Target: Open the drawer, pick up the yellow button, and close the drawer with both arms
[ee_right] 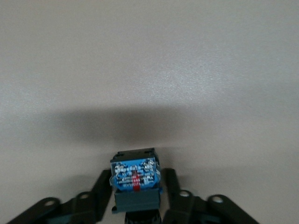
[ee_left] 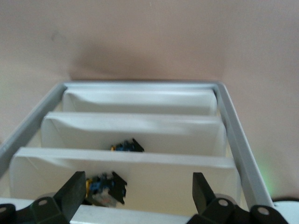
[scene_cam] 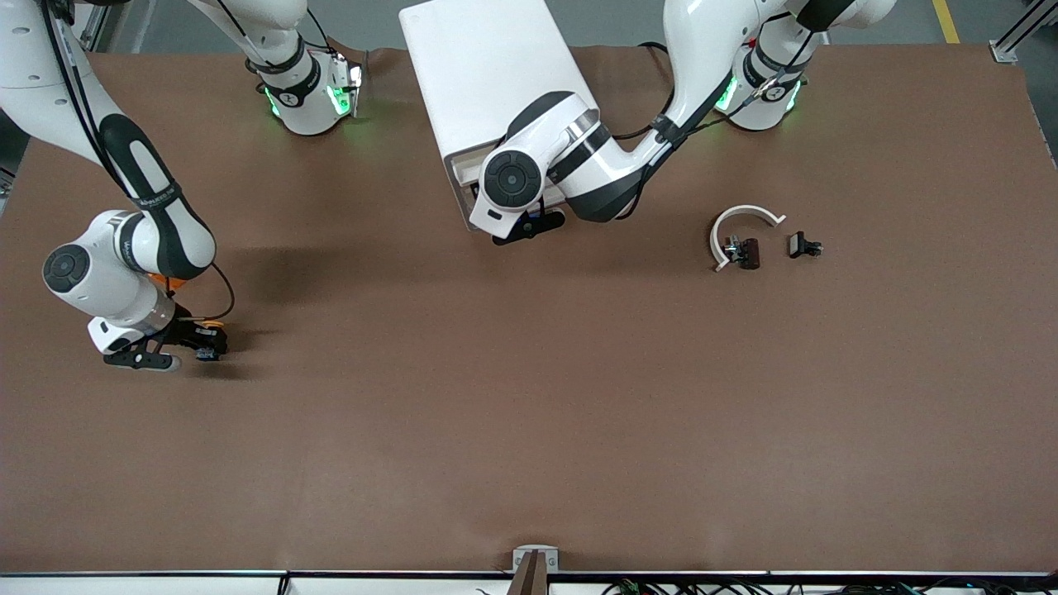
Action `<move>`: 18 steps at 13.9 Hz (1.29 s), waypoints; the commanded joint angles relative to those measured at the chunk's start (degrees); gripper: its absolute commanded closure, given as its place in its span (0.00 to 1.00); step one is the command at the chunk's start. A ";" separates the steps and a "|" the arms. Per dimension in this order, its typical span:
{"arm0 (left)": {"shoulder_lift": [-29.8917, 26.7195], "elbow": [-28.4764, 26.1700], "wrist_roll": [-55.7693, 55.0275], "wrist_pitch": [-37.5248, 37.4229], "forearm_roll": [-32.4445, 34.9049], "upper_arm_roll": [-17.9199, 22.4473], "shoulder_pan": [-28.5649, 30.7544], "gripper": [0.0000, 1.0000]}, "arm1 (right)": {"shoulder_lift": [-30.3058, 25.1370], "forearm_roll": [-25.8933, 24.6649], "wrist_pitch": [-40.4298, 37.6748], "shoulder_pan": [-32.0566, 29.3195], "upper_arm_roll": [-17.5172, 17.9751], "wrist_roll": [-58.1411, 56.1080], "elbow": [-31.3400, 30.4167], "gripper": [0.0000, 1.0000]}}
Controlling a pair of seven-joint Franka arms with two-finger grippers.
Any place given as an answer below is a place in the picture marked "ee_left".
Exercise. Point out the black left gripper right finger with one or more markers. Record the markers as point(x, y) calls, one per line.
point(205, 205)

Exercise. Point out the brown table cover sheet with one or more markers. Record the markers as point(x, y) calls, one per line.
point(149, 35)

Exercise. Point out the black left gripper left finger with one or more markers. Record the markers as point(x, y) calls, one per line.
point(70, 198)

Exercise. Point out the small blue black part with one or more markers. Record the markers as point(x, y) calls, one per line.
point(112, 189)

